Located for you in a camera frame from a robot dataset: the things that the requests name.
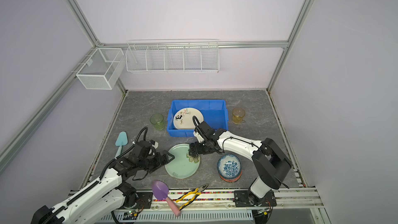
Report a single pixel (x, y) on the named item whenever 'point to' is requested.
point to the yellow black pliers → (198, 191)
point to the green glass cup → (157, 119)
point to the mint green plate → (180, 167)
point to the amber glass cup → (238, 114)
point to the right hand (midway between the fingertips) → (196, 153)
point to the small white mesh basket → (102, 70)
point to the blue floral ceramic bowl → (229, 166)
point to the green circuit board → (129, 215)
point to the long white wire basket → (172, 56)
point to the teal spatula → (122, 140)
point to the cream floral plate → (183, 118)
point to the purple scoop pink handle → (160, 191)
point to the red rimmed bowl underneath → (232, 180)
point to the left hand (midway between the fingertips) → (168, 163)
